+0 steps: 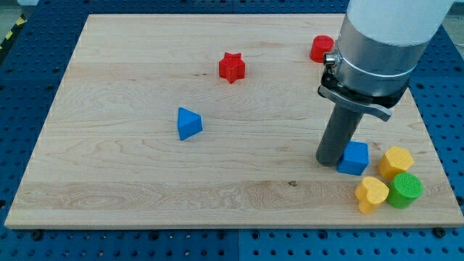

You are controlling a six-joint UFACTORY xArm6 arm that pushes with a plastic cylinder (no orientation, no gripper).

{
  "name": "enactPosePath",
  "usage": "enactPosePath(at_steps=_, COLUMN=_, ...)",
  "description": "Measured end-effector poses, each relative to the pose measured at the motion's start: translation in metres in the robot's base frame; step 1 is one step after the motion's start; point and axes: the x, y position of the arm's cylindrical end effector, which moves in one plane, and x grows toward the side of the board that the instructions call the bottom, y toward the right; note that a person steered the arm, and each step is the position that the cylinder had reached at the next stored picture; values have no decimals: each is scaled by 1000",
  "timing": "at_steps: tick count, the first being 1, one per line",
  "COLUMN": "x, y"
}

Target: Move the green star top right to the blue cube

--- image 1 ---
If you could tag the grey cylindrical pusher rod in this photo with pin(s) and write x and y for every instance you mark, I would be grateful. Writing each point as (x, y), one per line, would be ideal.
(339, 131)

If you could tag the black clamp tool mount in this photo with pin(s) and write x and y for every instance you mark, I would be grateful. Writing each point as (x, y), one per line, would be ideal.
(378, 106)

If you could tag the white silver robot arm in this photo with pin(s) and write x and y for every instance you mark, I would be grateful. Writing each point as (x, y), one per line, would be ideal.
(378, 47)

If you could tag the blue cube block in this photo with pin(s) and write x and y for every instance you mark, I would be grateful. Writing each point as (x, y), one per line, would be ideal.
(354, 159)

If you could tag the red star block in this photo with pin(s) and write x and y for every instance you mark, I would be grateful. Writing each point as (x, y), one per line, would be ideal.
(232, 67)

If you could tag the red cylinder block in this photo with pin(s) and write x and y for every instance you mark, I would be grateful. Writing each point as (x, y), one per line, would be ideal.
(320, 45)

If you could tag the yellow hexagon block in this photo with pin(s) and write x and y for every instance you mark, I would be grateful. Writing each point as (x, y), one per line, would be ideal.
(394, 161)

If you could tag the yellow heart block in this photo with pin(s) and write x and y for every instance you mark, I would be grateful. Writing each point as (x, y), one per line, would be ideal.
(371, 193)

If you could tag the green cylinder block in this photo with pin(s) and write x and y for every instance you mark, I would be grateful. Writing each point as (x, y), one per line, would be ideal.
(404, 189)

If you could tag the blue triangle block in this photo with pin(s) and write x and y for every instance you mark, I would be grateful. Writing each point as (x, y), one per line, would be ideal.
(189, 123)

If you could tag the light wooden board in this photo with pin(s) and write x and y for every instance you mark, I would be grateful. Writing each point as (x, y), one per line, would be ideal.
(109, 154)

